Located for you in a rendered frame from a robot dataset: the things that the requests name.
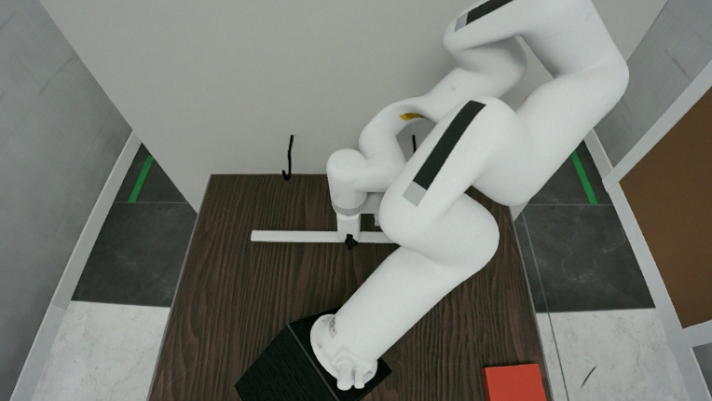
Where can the light grey wall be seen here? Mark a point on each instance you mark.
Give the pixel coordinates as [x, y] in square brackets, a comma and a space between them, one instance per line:
[219, 86]

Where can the red flat block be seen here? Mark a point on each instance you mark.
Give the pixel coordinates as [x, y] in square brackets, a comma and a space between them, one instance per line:
[513, 383]

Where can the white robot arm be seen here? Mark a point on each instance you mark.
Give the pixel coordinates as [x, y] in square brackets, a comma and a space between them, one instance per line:
[421, 204]

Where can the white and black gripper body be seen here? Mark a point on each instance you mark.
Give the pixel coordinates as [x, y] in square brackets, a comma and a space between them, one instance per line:
[348, 224]

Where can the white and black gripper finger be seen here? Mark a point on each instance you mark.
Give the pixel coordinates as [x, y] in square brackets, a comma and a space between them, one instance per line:
[350, 241]

